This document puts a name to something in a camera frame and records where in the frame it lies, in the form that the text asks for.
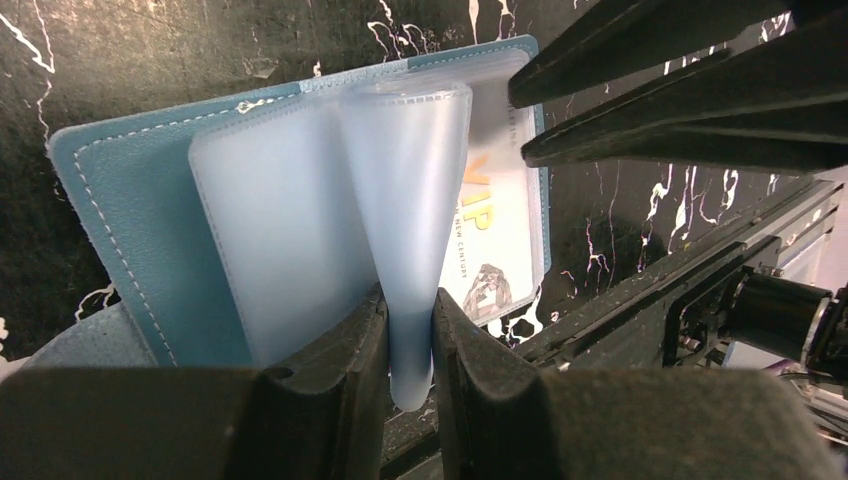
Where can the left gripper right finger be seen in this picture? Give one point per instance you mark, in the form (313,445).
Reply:
(502,418)

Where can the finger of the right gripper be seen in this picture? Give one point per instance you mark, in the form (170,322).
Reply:
(780,107)
(616,38)

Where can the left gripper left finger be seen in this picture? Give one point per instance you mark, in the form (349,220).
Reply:
(319,414)

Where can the blue card holder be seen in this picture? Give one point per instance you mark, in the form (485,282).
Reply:
(238,230)

